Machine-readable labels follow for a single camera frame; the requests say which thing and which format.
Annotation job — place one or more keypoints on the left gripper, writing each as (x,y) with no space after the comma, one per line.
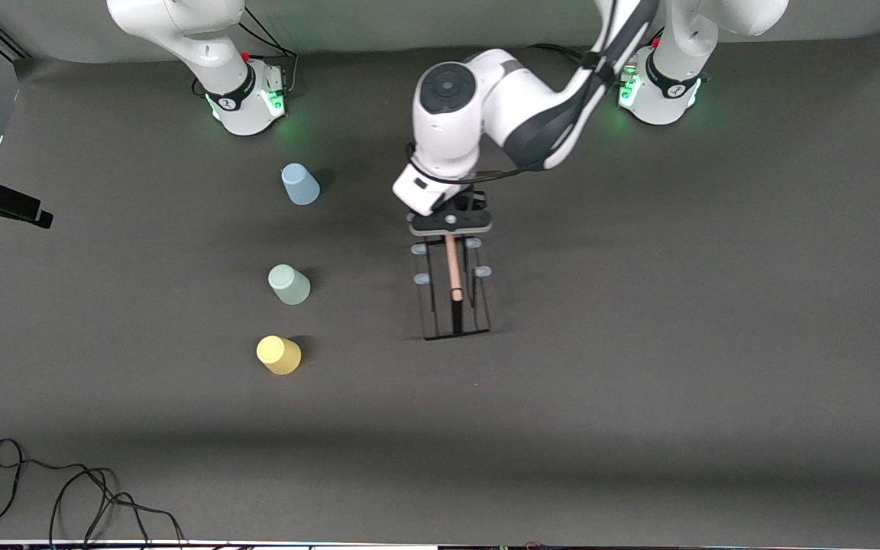
(473,202)

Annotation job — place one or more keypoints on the pale green plastic cup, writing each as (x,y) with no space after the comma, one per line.
(289,285)

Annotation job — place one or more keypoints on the yellow plastic cup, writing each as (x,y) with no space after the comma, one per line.
(279,356)

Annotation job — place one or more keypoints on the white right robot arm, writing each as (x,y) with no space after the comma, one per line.
(203,46)

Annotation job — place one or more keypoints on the light blue plastic cup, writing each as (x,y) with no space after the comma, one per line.
(300,184)

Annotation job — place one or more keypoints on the dark grey table mat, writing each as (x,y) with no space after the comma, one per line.
(638,344)

